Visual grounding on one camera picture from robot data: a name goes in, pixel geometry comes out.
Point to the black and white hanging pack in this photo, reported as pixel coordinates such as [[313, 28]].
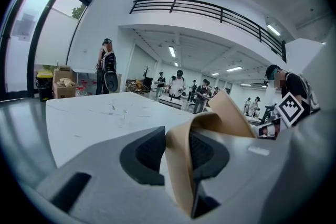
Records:
[[110, 82]]

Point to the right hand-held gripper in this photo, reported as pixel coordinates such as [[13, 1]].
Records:
[[288, 110]]

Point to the wooden shelf rack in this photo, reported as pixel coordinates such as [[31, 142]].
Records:
[[134, 85]]

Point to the white marble table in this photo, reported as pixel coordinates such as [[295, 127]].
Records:
[[92, 118]]

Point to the large clear water jug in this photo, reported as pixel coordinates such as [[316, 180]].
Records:
[[82, 91]]

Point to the group of red-capped bottles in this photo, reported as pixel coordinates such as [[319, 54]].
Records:
[[90, 85]]

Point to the black window frame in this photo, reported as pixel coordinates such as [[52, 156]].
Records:
[[32, 65]]

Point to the ceiling tube light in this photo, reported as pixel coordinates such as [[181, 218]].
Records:
[[234, 69], [273, 30], [171, 51]]

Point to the black chair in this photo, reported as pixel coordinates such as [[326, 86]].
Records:
[[147, 84]]

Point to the clear glass cup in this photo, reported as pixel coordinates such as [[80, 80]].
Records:
[[125, 112]]

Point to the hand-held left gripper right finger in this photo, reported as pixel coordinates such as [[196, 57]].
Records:
[[207, 154]]

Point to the black bin with yellow bag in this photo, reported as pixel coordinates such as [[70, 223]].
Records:
[[44, 91]]

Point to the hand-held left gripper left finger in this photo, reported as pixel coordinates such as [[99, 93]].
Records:
[[147, 154]]

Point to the open cardboard box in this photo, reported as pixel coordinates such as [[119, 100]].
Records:
[[63, 91]]

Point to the white desk with metal legs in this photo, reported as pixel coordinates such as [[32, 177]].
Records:
[[253, 119]]

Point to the dark coat rack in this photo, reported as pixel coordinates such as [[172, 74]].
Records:
[[147, 72]]

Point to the white top wooden desk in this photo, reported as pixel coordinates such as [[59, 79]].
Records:
[[170, 102]]

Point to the crumpled brown packing paper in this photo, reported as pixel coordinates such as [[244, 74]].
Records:
[[65, 82]]

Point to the black balcony railing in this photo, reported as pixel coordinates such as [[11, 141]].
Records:
[[222, 15]]

